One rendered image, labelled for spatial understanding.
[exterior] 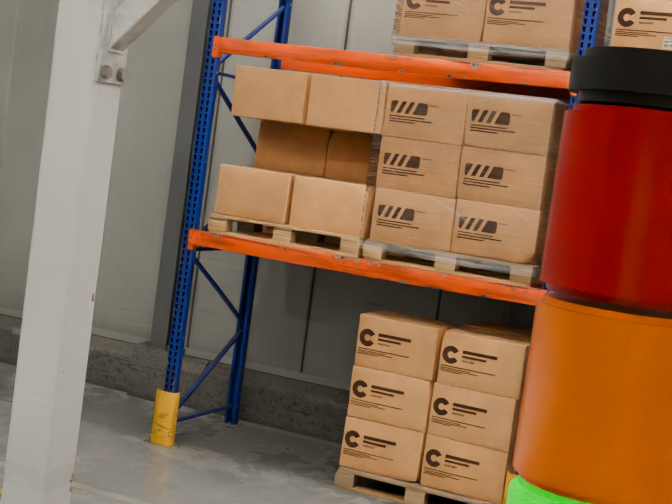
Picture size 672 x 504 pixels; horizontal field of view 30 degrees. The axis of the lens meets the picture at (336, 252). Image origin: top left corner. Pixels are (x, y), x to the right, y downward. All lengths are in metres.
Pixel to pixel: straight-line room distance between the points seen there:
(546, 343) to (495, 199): 7.91
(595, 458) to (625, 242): 0.06
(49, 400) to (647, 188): 2.64
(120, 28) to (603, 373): 2.57
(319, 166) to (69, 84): 6.51
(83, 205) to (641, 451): 2.57
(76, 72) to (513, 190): 5.61
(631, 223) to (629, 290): 0.02
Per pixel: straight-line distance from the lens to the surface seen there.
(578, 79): 0.36
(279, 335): 10.43
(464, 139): 8.35
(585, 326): 0.35
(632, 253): 0.34
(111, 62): 2.90
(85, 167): 2.87
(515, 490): 0.37
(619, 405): 0.35
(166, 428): 9.35
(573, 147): 0.35
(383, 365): 8.65
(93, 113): 2.87
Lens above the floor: 2.30
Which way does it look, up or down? 5 degrees down
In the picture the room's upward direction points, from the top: 8 degrees clockwise
